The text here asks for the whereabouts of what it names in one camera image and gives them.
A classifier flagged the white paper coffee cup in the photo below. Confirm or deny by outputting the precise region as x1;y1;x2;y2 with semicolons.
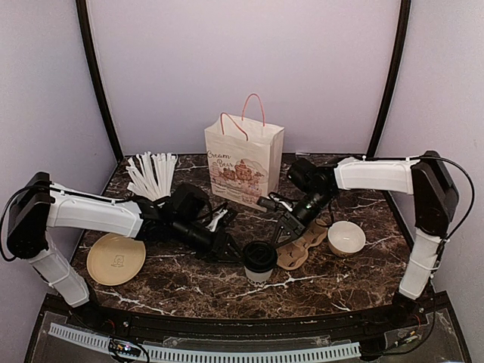
244;266;273;286

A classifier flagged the white ceramic bowl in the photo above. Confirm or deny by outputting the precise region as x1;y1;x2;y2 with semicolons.
327;221;366;258

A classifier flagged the white wrapped straws bundle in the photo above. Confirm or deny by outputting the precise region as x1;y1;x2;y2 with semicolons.
126;151;178;201

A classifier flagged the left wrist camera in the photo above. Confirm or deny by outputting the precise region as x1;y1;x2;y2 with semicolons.
206;208;237;232

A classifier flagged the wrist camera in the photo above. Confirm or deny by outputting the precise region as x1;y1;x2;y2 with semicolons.
206;208;237;232
256;192;295;212

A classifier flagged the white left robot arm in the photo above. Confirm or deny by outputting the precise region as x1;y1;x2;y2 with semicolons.
1;172;242;330

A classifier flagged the black front table rail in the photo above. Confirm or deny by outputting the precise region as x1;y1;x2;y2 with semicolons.
41;293;451;345

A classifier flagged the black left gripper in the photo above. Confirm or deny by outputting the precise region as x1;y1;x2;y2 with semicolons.
172;218;245;266

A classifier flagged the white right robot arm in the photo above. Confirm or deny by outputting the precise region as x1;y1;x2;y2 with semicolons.
269;150;470;328

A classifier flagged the black plastic cup lid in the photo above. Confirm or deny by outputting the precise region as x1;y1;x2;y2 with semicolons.
242;240;278;273

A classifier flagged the white cream bear paper bag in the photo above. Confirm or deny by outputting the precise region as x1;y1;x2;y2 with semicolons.
204;111;284;211

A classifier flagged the white slotted cable duct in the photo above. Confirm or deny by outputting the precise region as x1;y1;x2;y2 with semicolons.
48;323;361;362

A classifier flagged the beige round plate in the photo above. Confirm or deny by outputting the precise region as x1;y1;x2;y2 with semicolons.
86;233;146;286

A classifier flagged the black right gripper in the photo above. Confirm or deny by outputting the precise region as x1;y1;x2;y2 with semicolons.
270;190;335;250

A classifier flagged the black left frame post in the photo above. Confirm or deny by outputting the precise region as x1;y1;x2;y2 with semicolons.
76;0;124;162

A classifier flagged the black right frame post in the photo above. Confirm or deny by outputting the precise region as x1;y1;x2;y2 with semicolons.
366;0;411;157

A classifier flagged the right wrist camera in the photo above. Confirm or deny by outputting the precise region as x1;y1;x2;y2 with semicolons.
256;192;295;212

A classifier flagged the brown pulp cup carrier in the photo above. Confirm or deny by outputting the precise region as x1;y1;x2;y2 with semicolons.
277;219;328;271

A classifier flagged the black frame post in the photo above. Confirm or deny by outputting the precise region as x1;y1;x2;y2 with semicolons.
366;0;411;157
76;0;124;162

